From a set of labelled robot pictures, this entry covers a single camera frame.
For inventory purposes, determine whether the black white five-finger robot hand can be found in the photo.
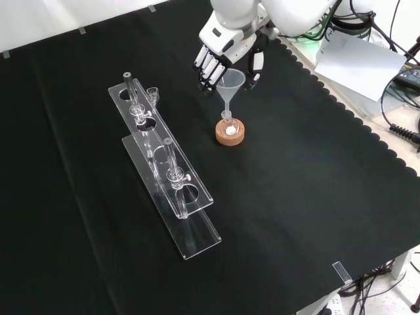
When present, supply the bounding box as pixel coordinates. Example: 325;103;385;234
192;11;270;96

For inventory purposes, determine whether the clear plastic funnel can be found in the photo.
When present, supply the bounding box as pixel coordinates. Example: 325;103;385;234
215;68;246;121

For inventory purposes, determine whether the clear round-bottom flask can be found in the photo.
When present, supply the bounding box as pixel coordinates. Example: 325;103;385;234
220;110;239;136

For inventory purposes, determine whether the clear funnel stand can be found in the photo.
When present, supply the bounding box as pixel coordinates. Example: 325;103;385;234
108;72;222;261

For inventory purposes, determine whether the pale board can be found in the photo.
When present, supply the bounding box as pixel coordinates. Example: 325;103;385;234
314;31;408;121

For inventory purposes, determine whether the black bench cloth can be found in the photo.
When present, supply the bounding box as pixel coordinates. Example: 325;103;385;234
0;0;420;315

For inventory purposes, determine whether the black power adapter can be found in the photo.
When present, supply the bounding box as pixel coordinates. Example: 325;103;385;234
395;62;420;88

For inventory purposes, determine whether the white power strip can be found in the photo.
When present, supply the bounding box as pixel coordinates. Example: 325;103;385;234
313;293;344;315

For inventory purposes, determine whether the brown cork ring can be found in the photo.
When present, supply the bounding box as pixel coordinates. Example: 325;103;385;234
215;118;247;146

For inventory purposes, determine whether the black coiled cable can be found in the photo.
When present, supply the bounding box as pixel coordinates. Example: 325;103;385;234
380;73;420;145

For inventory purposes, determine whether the black floor cable bundle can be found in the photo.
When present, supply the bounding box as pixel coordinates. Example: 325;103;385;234
341;251;420;315

